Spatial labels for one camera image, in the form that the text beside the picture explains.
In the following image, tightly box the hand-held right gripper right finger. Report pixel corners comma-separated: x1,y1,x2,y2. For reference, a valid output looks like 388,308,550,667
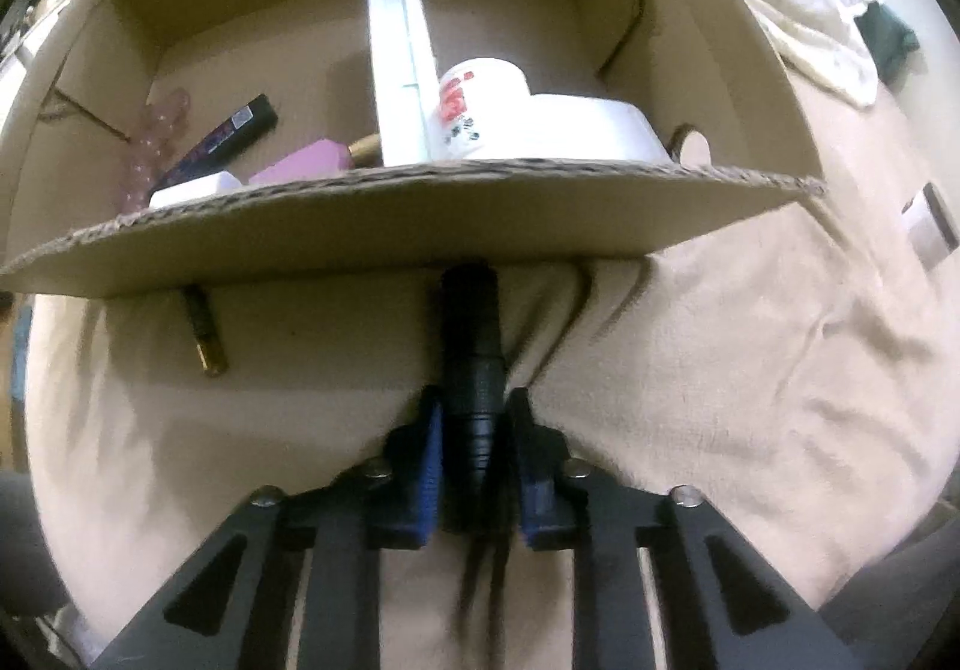
506,389,871,670

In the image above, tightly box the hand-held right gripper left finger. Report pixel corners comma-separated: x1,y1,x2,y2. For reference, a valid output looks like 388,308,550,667
90,385,451,670

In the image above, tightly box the black cylindrical device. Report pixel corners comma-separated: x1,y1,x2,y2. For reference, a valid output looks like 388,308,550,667
435,261,505,536

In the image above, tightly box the cardboard box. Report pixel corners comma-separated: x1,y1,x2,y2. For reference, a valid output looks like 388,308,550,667
0,0,830,300

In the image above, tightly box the gold cylinder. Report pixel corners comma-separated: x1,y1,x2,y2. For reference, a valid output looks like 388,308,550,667
346,131,382,167

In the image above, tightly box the pink case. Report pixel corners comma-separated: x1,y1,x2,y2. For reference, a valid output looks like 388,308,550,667
247,141,353,187

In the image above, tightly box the white round container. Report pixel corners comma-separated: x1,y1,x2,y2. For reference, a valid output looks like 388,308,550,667
517,92,672,163

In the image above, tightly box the white rounded case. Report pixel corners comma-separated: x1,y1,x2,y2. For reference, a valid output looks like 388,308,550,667
148,170,245,210

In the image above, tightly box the black labelled tube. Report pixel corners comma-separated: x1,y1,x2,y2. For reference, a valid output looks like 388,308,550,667
166,94,280,193

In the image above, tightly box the long white remote control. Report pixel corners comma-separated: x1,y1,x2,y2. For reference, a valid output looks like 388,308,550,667
366,0,443,167

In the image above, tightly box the brown gold tube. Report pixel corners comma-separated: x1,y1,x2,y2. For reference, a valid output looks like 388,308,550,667
180,284,230,377

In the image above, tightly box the white grey rectangular device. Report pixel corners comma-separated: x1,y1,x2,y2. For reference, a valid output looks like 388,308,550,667
900,182,953,270

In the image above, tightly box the dark green cushion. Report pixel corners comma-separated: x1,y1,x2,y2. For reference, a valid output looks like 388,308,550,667
853,1,920,88

